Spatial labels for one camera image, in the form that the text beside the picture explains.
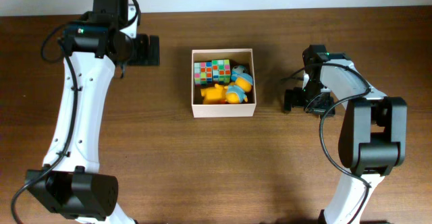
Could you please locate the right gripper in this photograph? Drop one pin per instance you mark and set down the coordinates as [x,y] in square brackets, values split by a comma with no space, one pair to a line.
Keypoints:
[296,99]

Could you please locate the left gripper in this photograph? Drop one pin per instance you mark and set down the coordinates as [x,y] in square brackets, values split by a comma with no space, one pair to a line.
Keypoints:
[145,58]

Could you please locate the orange duck with blue hat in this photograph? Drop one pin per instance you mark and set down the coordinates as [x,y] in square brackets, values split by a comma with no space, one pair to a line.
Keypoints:
[236,91]

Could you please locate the blue one-eyed ball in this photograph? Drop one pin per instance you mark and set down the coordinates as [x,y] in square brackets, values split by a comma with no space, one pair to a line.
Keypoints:
[238,69]

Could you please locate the colourful puzzle cube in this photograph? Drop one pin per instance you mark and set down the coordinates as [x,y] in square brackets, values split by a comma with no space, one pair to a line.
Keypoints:
[221,71]
[203,73]

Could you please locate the yellow rubber animal toy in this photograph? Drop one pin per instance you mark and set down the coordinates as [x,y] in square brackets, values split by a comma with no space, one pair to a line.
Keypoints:
[214,95]

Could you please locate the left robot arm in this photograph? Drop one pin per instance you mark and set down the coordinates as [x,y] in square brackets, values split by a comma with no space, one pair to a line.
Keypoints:
[92,48]

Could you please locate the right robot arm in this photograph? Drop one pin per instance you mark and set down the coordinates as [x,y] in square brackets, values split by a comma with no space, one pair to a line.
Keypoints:
[373,135]

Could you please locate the beige open cardboard box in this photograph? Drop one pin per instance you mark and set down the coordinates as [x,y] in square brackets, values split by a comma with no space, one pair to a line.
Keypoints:
[236,57]

